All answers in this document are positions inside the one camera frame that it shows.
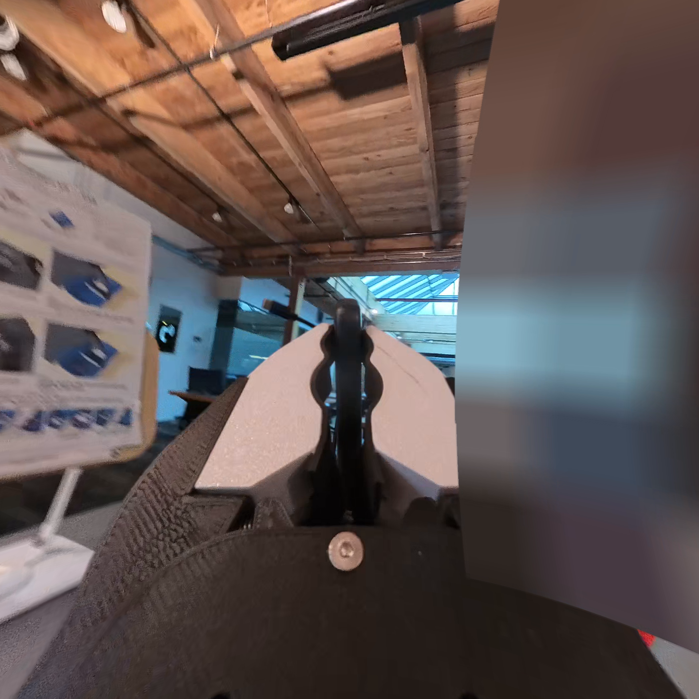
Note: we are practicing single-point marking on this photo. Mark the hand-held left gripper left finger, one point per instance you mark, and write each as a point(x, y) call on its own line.
point(267, 426)

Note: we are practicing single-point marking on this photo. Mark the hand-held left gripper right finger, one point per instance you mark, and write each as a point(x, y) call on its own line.
point(420, 426)

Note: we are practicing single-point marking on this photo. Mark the black usb hub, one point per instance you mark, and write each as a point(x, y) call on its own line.
point(349, 382)

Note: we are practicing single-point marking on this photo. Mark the black office chair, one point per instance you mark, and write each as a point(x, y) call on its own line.
point(205, 379)

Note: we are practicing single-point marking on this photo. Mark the wooden top office desk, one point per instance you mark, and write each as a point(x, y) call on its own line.
point(191, 394)

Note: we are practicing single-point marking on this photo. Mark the white phone booth door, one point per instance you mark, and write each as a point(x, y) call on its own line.
point(169, 327)

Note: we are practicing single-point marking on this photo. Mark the printed instruction sheet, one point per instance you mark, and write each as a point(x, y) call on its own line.
point(82, 327)

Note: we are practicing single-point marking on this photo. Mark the black ceiling track light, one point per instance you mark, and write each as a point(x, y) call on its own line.
point(355, 24)

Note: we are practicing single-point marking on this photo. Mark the wooden support post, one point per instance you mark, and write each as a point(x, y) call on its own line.
point(295, 311)

